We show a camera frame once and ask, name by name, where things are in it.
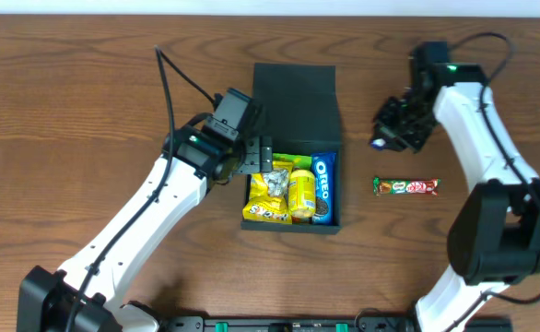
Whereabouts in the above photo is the yellow cylindrical candy pack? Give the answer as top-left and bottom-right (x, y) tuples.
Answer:
(288, 170), (316, 219)

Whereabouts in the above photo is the dark green hinged box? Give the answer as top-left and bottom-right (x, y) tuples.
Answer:
(241, 63), (343, 235)

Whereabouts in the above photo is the yellow snack bag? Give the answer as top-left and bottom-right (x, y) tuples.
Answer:
(242, 160), (293, 224)

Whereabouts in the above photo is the blue Oreo cookie pack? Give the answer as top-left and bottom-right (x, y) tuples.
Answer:
(311, 151), (336, 225)

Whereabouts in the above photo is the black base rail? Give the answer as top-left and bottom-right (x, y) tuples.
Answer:
(159, 316), (417, 332)

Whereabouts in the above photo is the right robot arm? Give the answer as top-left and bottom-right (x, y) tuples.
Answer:
(370, 60), (540, 331)

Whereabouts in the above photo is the green red KitKat bar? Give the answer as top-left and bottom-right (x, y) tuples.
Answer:
(373, 177), (440, 196)

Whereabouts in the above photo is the purple Dairy Milk bar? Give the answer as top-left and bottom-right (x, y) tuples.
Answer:
(370, 138), (387, 150)

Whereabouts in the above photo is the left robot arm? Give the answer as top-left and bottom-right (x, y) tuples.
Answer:
(17, 125), (272, 332)

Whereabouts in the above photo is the Haribo gummy worms bag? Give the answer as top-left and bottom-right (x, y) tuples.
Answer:
(273, 153), (312, 171)

